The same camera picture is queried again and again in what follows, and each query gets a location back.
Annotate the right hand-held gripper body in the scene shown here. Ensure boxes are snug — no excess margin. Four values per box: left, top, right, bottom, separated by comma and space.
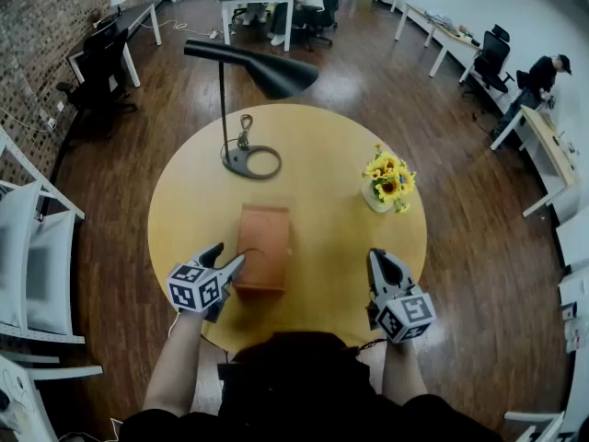
366, 284, 437, 345

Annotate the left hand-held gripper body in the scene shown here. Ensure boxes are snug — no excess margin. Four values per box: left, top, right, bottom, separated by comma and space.
166, 262, 231, 324

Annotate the brown box with lid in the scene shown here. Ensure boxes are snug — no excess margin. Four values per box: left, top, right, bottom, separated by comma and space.
232, 204, 292, 294

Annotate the person's right forearm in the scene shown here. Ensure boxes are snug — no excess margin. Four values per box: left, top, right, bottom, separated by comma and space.
381, 338, 430, 407

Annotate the person's left forearm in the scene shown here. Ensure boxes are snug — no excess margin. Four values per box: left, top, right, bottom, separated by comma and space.
143, 309, 204, 417

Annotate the pale round vase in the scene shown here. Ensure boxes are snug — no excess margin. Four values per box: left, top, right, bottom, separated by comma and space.
360, 180, 397, 215

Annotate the sunflower bouquet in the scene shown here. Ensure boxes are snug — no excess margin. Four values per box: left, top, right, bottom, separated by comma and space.
361, 143, 418, 215

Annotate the person's black clothing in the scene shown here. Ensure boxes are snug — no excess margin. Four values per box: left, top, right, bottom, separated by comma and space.
118, 331, 503, 442

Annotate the white low rack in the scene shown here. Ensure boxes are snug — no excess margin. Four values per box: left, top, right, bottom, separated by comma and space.
0, 351, 104, 442

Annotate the black desk lamp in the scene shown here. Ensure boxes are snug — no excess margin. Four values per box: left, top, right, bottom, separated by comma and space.
183, 38, 320, 182

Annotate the light wooden desk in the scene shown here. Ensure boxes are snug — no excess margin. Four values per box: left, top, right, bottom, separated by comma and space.
489, 104, 583, 219

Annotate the black office chair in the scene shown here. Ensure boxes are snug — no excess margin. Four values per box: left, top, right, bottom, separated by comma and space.
294, 0, 352, 51
55, 27, 138, 115
463, 23, 515, 101

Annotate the long white desk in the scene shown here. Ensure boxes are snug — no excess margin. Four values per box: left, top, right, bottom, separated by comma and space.
393, 1, 482, 85

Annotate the dark desk with white legs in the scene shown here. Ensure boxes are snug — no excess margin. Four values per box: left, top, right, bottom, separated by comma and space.
66, 1, 163, 89

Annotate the white floor cable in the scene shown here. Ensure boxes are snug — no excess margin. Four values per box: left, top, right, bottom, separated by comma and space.
137, 17, 214, 37

